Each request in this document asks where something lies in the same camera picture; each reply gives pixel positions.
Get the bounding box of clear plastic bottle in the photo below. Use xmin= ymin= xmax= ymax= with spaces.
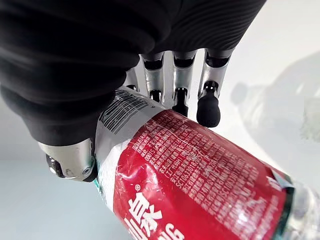
xmin=231 ymin=51 xmax=320 ymax=151

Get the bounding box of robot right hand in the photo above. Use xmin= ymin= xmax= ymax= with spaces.
xmin=0 ymin=0 xmax=266 ymax=183

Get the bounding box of red label plastic water bottle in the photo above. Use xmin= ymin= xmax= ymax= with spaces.
xmin=92 ymin=85 xmax=320 ymax=240

